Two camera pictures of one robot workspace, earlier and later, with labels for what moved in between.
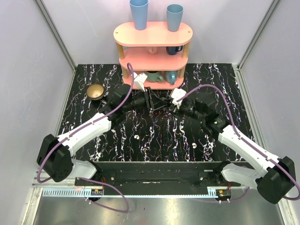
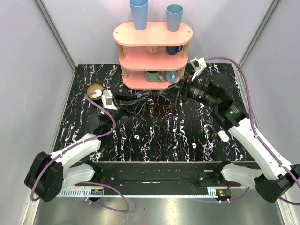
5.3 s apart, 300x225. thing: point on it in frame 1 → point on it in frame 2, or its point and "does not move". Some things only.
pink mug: [152, 49] does not move
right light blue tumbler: [174, 12] does not move
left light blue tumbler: [139, 11] does not move
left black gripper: [149, 99] → [119, 104]
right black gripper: [172, 108] → [171, 93]
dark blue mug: [173, 50] does not move
